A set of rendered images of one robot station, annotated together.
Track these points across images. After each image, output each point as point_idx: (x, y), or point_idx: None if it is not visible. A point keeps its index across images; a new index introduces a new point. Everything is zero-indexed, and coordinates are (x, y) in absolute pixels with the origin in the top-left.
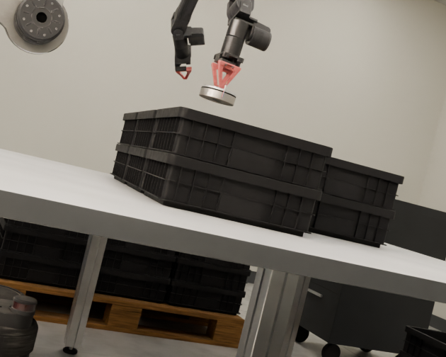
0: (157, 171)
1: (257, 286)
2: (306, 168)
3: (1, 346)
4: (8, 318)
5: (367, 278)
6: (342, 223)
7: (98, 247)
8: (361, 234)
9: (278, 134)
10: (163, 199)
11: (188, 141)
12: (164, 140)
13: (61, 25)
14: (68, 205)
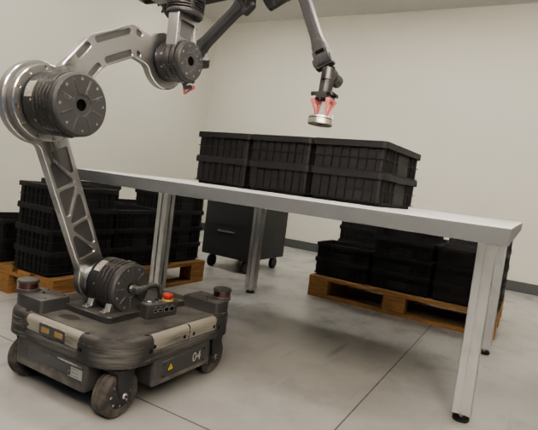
0: (353, 183)
1: (482, 246)
2: (412, 169)
3: (223, 328)
4: (222, 305)
5: (517, 230)
6: None
7: (167, 235)
8: None
9: (410, 151)
10: (379, 203)
11: (387, 163)
12: (348, 161)
13: (201, 67)
14: (513, 229)
